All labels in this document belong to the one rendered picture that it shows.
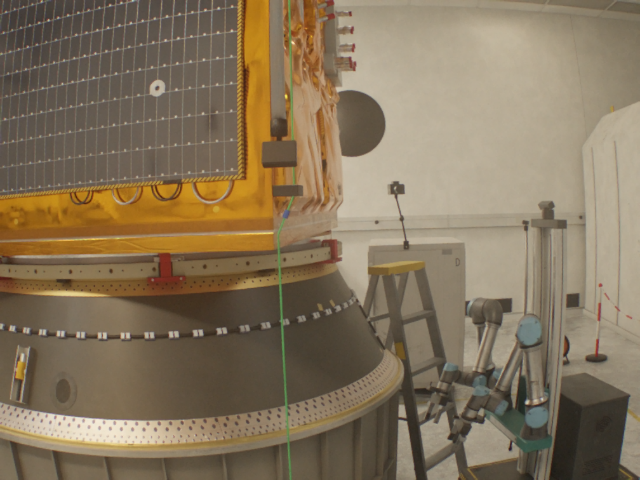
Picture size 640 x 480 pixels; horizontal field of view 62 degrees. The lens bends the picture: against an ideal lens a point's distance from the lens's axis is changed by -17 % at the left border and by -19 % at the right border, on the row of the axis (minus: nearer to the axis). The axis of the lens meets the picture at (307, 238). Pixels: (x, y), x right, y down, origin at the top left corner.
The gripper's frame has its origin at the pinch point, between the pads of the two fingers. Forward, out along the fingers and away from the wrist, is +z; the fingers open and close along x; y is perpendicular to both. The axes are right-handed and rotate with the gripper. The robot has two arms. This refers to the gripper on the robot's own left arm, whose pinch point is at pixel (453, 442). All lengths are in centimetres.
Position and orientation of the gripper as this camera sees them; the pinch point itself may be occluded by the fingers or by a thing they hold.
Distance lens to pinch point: 298.2
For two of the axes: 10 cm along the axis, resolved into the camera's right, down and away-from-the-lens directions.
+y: -9.3, -3.6, -0.2
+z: -3.6, 9.2, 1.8
